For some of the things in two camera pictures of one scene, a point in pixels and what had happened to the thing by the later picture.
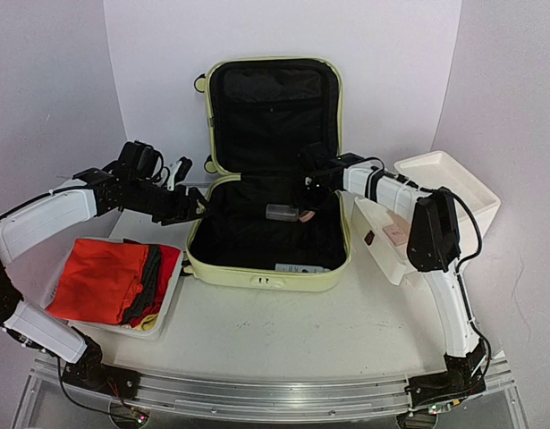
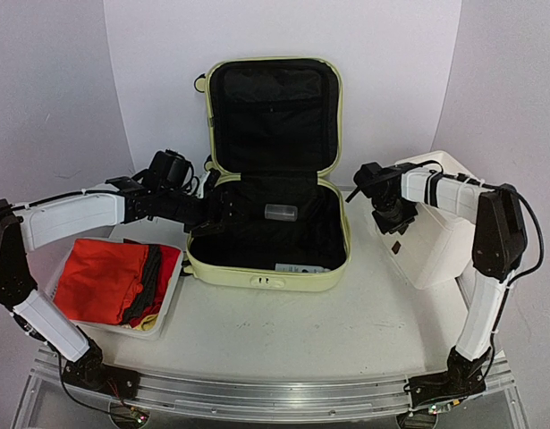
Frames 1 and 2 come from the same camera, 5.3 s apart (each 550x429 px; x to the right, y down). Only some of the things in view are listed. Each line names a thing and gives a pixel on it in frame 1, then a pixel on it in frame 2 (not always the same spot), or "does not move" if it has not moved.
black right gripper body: [311, 187] -> [396, 219]
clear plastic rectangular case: [282, 212] does not move
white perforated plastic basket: [116, 285] does not move
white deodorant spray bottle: [299, 267] does not move
